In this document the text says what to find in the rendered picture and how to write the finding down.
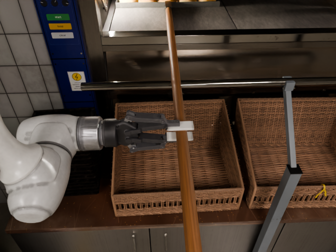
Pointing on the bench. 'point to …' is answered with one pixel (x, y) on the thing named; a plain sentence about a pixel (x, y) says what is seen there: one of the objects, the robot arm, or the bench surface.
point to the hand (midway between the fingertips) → (180, 131)
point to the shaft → (183, 150)
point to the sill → (219, 36)
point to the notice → (76, 80)
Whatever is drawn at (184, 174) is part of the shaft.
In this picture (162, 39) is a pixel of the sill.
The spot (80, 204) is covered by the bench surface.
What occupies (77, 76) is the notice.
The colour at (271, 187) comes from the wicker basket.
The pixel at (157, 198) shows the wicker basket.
